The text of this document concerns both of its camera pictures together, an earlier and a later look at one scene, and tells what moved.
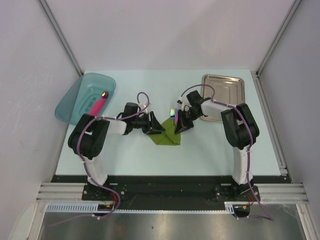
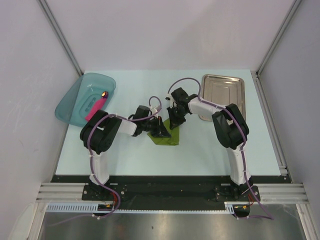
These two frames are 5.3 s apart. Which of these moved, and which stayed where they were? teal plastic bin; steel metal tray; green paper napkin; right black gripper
Moved: right black gripper
Stayed: teal plastic bin; green paper napkin; steel metal tray
